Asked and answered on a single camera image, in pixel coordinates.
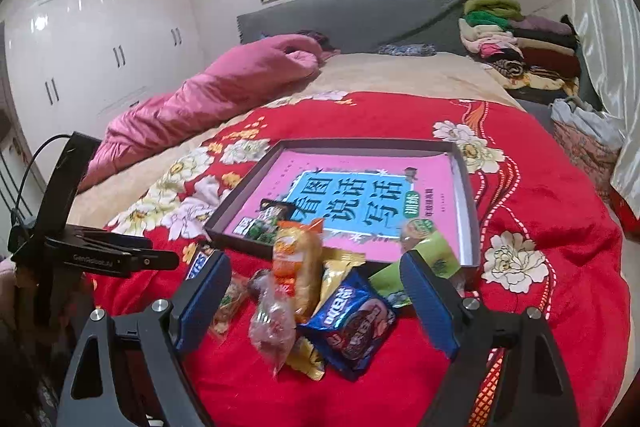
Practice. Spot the dark green snack packet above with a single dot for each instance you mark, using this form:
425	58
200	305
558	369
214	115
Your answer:
260	229

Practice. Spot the orange bread packet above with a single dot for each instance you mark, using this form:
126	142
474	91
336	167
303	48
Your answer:
295	267

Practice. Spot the red cloth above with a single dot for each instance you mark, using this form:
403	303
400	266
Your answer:
625	212

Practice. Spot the white satin curtain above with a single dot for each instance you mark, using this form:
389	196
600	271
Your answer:
600	32

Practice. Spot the red floral blanket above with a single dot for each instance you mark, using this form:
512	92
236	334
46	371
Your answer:
550	207

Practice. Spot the pink floral bag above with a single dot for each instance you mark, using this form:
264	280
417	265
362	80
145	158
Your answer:
585	157

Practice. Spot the stack of folded clothes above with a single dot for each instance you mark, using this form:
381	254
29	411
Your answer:
525	47

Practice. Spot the blue cookie packet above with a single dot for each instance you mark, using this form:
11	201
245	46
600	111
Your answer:
350	327

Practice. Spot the yellow snack packet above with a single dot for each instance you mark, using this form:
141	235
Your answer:
340	272

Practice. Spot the grey shallow box tray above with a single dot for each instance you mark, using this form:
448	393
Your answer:
350	145

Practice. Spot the grey upholstered headboard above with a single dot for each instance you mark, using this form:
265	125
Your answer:
350	17

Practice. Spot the white glossy wardrobe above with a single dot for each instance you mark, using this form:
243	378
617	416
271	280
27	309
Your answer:
90	32

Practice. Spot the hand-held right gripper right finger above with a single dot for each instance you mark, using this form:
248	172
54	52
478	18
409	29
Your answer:
430	302

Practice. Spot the clear red candy packet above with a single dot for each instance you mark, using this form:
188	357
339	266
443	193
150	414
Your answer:
270	327

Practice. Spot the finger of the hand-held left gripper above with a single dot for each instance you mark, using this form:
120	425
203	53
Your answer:
155	260
125	242

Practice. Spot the green cake packet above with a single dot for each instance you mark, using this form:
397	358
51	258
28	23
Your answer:
435	252

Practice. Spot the pink book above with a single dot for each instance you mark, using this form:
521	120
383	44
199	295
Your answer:
280	177

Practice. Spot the pink quilt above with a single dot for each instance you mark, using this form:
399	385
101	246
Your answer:
210	82

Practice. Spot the blue patterned cloth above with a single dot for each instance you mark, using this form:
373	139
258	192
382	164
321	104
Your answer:
407	49

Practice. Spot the blue chocolate bar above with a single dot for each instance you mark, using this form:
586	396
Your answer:
199	263

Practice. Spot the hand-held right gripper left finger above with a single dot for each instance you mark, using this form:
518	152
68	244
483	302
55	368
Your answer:
207	292

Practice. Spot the grey crumpled cloth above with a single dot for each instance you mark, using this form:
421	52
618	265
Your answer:
585	117

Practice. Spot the dark patterned pillow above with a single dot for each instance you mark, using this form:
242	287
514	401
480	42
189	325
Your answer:
322	43

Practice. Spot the clear printed snack packet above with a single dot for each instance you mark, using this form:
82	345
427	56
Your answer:
232	302

